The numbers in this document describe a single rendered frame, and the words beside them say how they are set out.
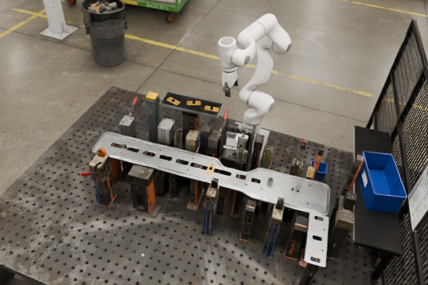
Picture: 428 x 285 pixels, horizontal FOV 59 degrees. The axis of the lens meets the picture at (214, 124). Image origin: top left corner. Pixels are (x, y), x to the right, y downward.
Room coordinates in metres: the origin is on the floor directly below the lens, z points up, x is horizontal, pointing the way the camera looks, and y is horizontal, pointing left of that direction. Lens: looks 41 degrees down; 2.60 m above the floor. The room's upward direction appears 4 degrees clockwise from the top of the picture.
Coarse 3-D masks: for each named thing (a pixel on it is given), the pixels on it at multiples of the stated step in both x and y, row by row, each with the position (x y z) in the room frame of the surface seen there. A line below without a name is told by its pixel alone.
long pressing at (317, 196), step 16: (96, 144) 1.59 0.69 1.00; (128, 144) 1.60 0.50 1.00; (144, 144) 1.61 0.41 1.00; (160, 144) 1.62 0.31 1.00; (128, 160) 1.48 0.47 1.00; (144, 160) 1.48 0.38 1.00; (160, 160) 1.49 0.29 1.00; (192, 160) 1.51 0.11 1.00; (208, 160) 1.52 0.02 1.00; (192, 176) 1.40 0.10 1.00; (208, 176) 1.40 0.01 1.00; (224, 176) 1.41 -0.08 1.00; (256, 176) 1.43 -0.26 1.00; (272, 176) 1.44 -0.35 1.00; (288, 176) 1.45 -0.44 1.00; (256, 192) 1.31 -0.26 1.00; (272, 192) 1.32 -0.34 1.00; (288, 192) 1.33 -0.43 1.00; (304, 192) 1.34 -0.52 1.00; (320, 192) 1.35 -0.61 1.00; (304, 208) 1.23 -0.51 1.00; (320, 208) 1.24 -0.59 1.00
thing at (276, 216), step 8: (272, 216) 1.14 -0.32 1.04; (280, 216) 1.14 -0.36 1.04; (272, 224) 1.13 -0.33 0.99; (280, 224) 1.12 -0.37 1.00; (272, 232) 1.13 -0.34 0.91; (264, 240) 1.19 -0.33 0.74; (272, 240) 1.12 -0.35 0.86; (264, 248) 1.13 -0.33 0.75; (272, 248) 1.12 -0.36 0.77; (264, 256) 1.11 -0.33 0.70
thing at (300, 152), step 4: (300, 144) 1.50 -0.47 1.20; (304, 144) 1.50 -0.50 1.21; (300, 148) 1.51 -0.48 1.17; (304, 148) 1.47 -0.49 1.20; (300, 152) 1.50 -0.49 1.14; (296, 156) 1.49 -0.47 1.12; (300, 156) 1.50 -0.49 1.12; (296, 160) 1.49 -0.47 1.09; (300, 160) 1.49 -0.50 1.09; (300, 164) 1.48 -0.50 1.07
